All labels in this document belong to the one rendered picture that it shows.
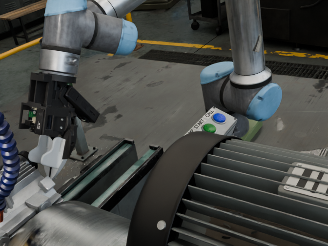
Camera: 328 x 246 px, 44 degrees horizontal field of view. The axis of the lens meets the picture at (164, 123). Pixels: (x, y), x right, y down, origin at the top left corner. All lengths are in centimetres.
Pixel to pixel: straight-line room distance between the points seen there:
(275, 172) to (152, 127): 122
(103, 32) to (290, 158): 57
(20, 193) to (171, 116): 84
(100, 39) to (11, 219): 38
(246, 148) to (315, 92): 133
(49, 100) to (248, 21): 54
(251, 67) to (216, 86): 16
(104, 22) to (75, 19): 7
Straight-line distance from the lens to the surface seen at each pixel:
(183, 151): 34
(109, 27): 85
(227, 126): 97
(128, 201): 108
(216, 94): 124
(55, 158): 84
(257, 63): 113
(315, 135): 140
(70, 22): 80
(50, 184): 85
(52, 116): 79
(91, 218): 62
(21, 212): 84
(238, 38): 110
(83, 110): 87
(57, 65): 80
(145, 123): 155
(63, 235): 60
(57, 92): 82
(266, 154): 34
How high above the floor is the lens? 155
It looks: 30 degrees down
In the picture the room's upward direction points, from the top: 9 degrees counter-clockwise
